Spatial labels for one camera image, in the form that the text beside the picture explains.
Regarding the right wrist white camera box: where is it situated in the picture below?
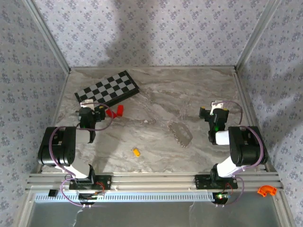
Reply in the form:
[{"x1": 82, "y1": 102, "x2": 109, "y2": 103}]
[{"x1": 211, "y1": 100, "x2": 224, "y2": 112}]

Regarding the small circuit board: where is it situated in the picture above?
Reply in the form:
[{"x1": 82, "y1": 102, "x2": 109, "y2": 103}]
[
  {"x1": 214, "y1": 192, "x2": 232, "y2": 201},
  {"x1": 79, "y1": 192, "x2": 105, "y2": 201}
]

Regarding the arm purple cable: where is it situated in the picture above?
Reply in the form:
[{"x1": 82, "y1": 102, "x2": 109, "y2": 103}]
[
  {"x1": 48, "y1": 103, "x2": 115, "y2": 209},
  {"x1": 213, "y1": 100, "x2": 265, "y2": 209}
]

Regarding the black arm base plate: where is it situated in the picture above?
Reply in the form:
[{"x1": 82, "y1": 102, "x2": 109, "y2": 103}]
[
  {"x1": 69, "y1": 175, "x2": 112, "y2": 190},
  {"x1": 194, "y1": 174, "x2": 238, "y2": 190}
]

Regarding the grey slotted cable duct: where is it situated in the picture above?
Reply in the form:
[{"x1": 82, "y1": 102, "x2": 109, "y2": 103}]
[{"x1": 35, "y1": 191, "x2": 217, "y2": 203}]

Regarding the wide aluminium frame rail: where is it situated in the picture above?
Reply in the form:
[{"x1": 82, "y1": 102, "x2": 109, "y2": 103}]
[{"x1": 26, "y1": 172, "x2": 284, "y2": 192}]

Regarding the black grey folding chessboard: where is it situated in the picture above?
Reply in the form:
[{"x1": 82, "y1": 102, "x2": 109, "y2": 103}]
[{"x1": 74, "y1": 70, "x2": 140, "y2": 111}]

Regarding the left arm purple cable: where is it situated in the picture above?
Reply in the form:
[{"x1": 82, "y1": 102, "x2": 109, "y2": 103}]
[{"x1": 48, "y1": 103, "x2": 115, "y2": 209}]

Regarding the orange pipe elbow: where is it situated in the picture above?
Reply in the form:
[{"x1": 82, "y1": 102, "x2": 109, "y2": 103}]
[{"x1": 257, "y1": 185, "x2": 277, "y2": 197}]

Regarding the aluminium frame post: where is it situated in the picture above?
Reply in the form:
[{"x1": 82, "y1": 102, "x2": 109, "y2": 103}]
[
  {"x1": 23, "y1": 0, "x2": 71, "y2": 73},
  {"x1": 235, "y1": 0, "x2": 282, "y2": 71}
]

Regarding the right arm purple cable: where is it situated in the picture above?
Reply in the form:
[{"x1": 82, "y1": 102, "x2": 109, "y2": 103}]
[{"x1": 213, "y1": 100, "x2": 265, "y2": 209}]

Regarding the grey metal sheet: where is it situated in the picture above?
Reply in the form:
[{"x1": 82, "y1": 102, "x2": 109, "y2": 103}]
[{"x1": 23, "y1": 201, "x2": 288, "y2": 227}]

